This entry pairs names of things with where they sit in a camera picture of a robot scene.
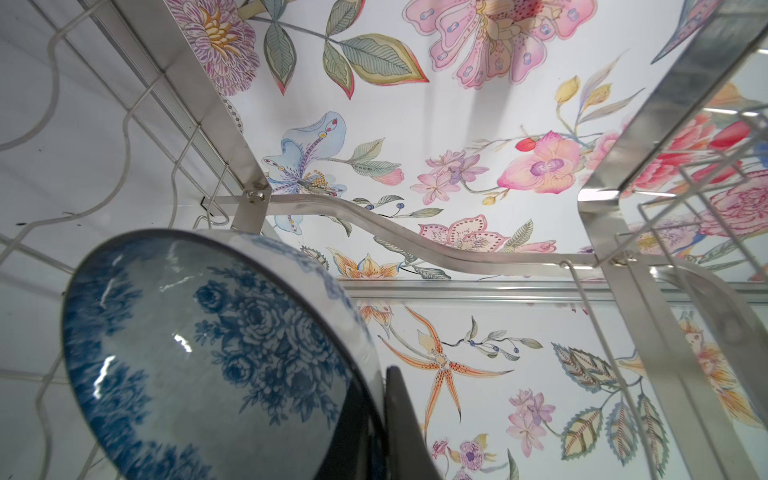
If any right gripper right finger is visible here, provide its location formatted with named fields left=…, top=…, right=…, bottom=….
left=385, top=366, right=441, bottom=480

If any steel two-tier dish rack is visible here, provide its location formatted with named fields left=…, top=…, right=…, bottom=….
left=0, top=0, right=768, bottom=480

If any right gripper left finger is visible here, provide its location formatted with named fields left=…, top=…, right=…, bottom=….
left=315, top=383, right=384, bottom=480

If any blue floral bowl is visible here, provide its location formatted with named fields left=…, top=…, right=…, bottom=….
left=61, top=229, right=388, bottom=479

